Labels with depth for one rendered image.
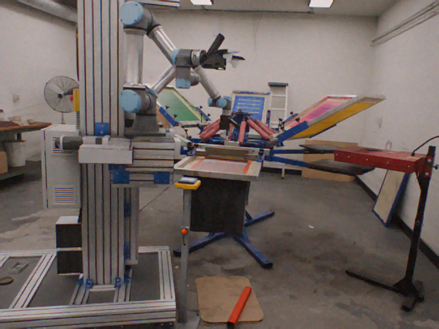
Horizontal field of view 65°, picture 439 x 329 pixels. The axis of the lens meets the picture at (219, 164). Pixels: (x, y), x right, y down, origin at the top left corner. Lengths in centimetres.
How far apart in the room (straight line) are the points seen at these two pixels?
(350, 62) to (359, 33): 52
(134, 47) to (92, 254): 130
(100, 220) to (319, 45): 555
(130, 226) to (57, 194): 50
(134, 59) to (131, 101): 21
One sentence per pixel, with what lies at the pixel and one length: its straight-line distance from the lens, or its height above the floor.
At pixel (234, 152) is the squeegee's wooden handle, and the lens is 280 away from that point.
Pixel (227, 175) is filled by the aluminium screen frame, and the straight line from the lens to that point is 223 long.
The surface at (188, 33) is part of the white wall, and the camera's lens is 720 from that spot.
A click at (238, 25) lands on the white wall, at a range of 705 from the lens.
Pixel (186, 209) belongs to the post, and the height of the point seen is 78.
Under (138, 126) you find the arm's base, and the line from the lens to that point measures 197.
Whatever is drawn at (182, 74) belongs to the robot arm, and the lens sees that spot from 176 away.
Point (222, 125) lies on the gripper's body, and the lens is 277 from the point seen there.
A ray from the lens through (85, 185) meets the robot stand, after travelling 226.
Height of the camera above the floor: 148
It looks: 11 degrees down
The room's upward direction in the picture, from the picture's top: 3 degrees clockwise
